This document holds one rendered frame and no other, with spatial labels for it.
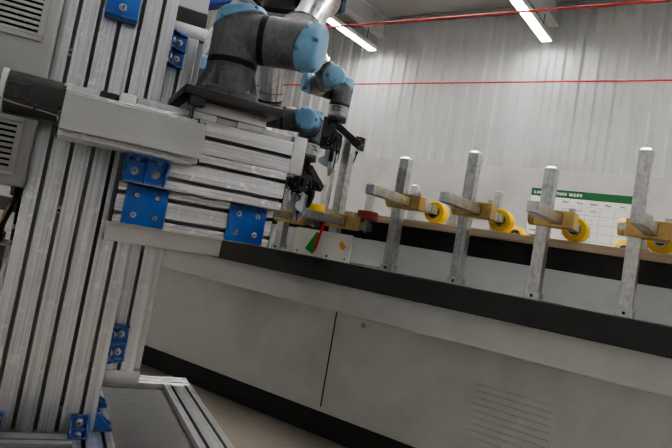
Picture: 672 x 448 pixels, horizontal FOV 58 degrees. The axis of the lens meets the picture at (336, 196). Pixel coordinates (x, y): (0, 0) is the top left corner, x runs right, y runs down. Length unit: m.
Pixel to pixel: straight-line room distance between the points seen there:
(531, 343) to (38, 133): 1.43
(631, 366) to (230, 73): 1.29
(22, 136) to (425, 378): 1.52
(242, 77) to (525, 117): 8.60
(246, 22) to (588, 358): 1.28
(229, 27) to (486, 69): 9.02
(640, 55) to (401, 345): 7.91
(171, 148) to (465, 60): 9.44
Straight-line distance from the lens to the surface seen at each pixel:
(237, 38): 1.42
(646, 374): 1.85
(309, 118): 1.85
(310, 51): 1.39
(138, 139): 1.21
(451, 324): 1.99
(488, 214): 1.94
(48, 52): 1.50
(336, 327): 2.45
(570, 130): 9.56
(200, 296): 2.95
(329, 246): 2.21
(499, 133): 9.86
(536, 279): 1.89
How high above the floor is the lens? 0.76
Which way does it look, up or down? 5 degrees up
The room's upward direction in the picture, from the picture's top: 10 degrees clockwise
